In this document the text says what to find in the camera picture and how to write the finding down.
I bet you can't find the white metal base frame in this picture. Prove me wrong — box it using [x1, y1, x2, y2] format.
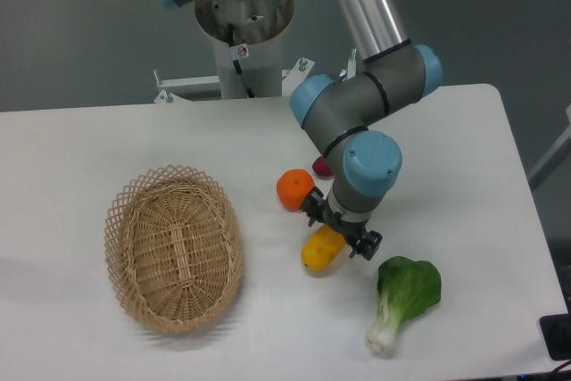
[152, 47, 360, 104]

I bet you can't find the green bok choy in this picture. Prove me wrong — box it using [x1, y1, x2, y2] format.
[366, 256, 442, 354]

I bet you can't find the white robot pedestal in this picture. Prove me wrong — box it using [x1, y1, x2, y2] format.
[194, 0, 294, 99]

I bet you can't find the orange tangerine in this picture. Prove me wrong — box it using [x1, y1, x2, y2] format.
[276, 169, 315, 211]

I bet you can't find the black device at table edge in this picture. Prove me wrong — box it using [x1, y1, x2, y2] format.
[539, 313, 570, 360]

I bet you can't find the woven wicker basket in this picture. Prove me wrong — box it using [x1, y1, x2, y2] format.
[104, 165, 244, 334]

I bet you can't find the black cable on pedestal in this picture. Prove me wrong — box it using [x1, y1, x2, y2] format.
[227, 22, 258, 99]

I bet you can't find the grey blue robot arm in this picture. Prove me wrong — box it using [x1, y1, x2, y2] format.
[161, 0, 443, 259]

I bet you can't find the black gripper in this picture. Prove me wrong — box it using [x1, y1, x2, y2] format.
[299, 187, 383, 261]

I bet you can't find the purple sweet potato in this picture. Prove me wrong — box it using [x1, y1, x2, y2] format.
[311, 156, 334, 178]

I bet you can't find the grey frame leg right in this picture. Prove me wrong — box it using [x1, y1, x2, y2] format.
[526, 105, 570, 192]

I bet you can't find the yellow mango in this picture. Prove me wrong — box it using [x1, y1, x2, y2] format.
[301, 225, 346, 272]

